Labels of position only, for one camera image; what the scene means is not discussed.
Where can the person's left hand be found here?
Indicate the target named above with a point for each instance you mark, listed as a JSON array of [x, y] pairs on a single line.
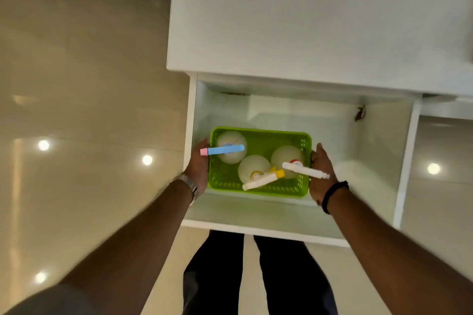
[[198, 172]]

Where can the person's right hand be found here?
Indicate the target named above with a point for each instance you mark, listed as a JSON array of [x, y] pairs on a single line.
[[320, 178]]

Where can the person's right thumb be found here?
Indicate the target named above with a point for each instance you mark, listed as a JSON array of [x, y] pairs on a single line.
[[318, 152]]

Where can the person's left thumb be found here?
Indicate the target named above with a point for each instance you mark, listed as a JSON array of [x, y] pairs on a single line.
[[204, 146]]

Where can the green plastic basket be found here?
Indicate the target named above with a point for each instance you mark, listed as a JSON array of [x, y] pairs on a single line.
[[258, 182]]

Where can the person's left forearm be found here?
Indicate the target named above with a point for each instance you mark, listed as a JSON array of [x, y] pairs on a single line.
[[122, 252]]

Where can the person's right forearm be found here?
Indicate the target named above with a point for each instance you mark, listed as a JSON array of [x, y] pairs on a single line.
[[399, 259]]

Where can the white open drawer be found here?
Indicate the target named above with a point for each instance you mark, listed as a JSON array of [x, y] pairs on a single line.
[[295, 163]]

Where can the white spray bottle blue nozzle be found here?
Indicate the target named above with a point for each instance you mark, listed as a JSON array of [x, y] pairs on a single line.
[[231, 148]]

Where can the white spray bottle red collar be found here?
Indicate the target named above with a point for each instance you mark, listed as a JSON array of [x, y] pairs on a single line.
[[292, 163]]

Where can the silver wristwatch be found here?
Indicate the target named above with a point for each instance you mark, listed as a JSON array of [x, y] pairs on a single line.
[[186, 182]]

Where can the black wristband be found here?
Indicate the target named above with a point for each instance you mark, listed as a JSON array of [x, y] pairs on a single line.
[[333, 194]]

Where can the white spray bottle yellow nozzle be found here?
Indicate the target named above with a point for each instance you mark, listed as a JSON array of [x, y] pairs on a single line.
[[255, 172]]

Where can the person's dark trousers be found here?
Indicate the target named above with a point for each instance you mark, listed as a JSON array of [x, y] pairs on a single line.
[[258, 274]]

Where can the white cabinet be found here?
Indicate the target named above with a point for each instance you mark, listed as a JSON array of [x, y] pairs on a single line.
[[321, 15]]

